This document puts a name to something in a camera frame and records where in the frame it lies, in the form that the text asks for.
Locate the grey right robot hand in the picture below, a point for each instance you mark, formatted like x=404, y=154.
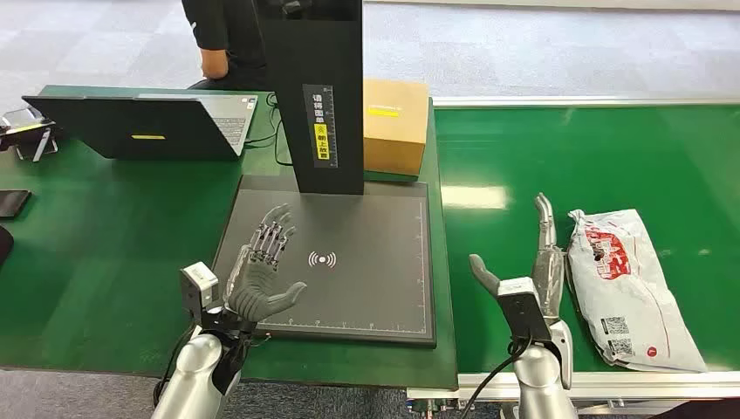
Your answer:
x=548, y=272

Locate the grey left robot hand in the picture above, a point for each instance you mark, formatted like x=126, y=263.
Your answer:
x=254, y=292

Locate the white red printed courier bag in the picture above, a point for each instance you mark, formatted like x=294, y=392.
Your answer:
x=630, y=289

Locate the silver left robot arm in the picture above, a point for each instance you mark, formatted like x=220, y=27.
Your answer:
x=193, y=370

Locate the black scale platform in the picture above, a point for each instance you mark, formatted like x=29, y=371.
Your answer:
x=370, y=277

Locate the green conveyor belt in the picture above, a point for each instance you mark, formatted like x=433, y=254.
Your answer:
x=607, y=156

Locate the ruler label sticker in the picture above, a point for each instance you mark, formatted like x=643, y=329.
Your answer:
x=319, y=127

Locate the black scanner column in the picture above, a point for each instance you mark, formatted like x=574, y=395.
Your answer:
x=289, y=115

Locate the black laptop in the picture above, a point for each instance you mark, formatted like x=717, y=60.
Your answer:
x=144, y=133

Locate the brown cardboard box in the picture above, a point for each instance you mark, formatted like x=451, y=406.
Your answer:
x=396, y=139

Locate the black rounded object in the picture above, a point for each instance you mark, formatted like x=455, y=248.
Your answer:
x=4, y=246

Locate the black phone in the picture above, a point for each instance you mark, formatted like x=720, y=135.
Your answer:
x=13, y=203

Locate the person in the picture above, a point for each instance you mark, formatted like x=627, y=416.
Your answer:
x=231, y=35

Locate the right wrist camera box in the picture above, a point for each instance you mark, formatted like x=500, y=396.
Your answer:
x=523, y=312

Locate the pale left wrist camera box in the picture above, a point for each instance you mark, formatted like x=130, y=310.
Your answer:
x=199, y=286

